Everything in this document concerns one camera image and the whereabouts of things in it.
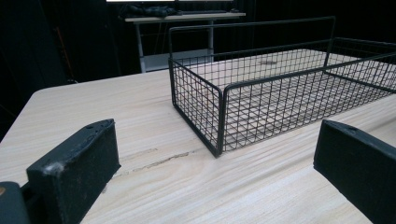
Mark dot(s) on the white background desk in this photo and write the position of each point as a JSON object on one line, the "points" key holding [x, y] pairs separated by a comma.
{"points": [[183, 17]]}

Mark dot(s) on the dark cloth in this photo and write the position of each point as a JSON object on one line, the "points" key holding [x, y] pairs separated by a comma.
{"points": [[149, 11]]}

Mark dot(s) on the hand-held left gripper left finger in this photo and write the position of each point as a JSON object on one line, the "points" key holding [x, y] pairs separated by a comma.
{"points": [[74, 172]]}

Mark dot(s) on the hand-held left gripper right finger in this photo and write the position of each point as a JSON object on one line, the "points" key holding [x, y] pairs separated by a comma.
{"points": [[358, 161]]}

